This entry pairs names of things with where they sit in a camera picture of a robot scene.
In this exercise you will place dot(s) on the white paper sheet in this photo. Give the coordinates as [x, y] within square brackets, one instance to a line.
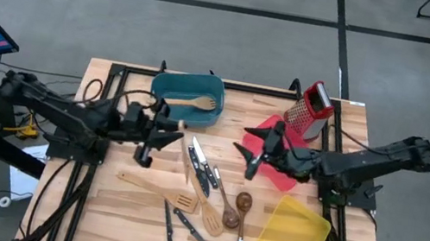
[22, 184]

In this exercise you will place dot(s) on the red plastic tray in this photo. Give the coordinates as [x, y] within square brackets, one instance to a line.
[279, 181]

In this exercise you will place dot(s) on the slotted wooden spatula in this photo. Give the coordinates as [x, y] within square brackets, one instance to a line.
[184, 202]

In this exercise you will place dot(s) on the dark wooden spoon white label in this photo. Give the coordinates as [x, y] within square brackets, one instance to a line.
[243, 202]

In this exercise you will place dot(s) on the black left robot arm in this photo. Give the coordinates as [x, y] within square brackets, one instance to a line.
[59, 109]

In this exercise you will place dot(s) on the black aluminium table frame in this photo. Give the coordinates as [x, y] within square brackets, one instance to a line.
[264, 90]

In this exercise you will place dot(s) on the white tape roll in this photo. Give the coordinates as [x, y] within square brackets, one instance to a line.
[5, 198]

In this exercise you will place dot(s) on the light wooden spork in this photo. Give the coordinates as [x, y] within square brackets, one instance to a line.
[202, 102]

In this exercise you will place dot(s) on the red-topped metal box grater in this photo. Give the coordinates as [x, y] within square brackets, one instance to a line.
[308, 114]

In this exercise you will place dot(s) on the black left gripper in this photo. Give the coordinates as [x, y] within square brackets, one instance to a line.
[138, 123]

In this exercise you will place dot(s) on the all-black knife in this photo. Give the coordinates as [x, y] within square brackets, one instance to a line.
[199, 175]

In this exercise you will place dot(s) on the slotted wooden spoon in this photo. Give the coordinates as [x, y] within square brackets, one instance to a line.
[213, 223]

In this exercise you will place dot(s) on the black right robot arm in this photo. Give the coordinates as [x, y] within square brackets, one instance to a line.
[364, 167]

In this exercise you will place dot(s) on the teal plastic bin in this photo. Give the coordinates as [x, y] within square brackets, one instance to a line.
[190, 85]

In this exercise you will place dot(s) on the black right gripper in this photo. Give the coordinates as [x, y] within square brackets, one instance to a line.
[283, 158]

